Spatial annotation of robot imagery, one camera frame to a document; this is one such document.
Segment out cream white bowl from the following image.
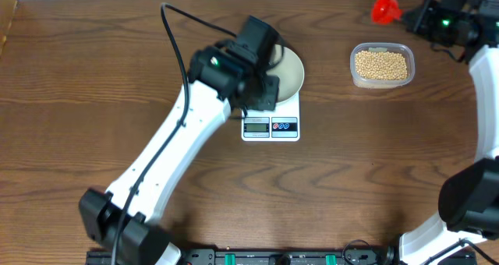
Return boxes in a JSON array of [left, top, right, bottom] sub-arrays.
[[267, 44, 305, 104]]

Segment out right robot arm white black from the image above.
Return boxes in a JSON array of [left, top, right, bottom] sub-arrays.
[[393, 0, 498, 264]]

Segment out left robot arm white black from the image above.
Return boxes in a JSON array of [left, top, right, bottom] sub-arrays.
[[79, 43, 285, 264]]

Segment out red measuring scoop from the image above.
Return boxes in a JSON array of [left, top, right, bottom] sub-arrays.
[[371, 0, 403, 25]]

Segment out white digital kitchen scale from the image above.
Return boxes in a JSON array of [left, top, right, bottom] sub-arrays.
[[241, 93, 300, 142]]

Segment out clear plastic container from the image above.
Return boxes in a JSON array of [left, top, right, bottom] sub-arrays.
[[350, 42, 416, 89]]

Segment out pile of soybeans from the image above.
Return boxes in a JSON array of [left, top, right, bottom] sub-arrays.
[[354, 51, 408, 80]]

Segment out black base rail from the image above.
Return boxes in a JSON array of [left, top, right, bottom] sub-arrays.
[[85, 249, 479, 265]]

